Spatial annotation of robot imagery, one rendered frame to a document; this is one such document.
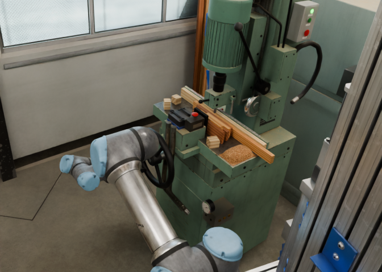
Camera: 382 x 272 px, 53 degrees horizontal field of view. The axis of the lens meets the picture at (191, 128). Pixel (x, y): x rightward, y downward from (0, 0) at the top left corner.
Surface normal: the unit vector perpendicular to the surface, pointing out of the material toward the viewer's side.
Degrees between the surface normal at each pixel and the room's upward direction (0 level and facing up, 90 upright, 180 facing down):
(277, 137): 0
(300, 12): 90
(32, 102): 90
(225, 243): 7
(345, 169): 90
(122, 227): 0
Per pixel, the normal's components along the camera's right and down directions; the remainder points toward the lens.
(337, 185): -0.91, 0.15
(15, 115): 0.62, 0.47
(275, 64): -0.79, 0.28
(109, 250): 0.09, -0.83
